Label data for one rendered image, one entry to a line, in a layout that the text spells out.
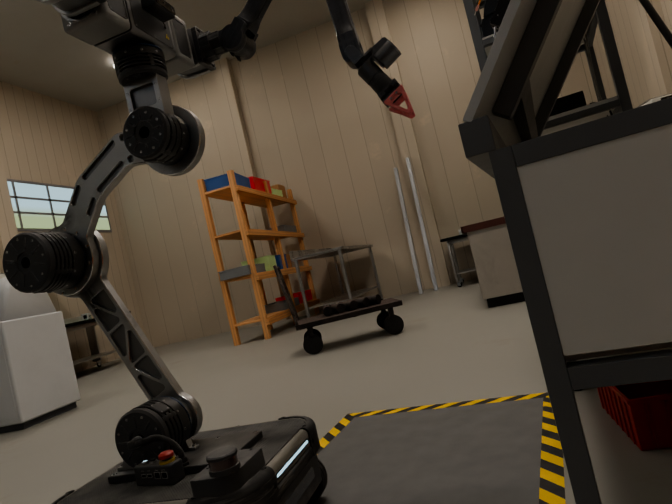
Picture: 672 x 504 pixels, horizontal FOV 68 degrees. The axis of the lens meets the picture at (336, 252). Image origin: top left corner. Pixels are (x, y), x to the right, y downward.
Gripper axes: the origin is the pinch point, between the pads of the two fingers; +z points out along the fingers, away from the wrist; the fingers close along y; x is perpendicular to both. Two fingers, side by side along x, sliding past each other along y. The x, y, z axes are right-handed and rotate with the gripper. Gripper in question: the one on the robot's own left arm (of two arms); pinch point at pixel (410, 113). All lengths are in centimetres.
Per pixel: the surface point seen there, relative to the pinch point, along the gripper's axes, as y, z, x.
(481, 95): -51, 21, -7
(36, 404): 175, -100, 357
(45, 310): 206, -167, 324
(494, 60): -51, 18, -13
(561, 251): -51, 50, 2
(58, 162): 590, -566, 455
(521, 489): -10, 94, 47
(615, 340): -52, 67, 6
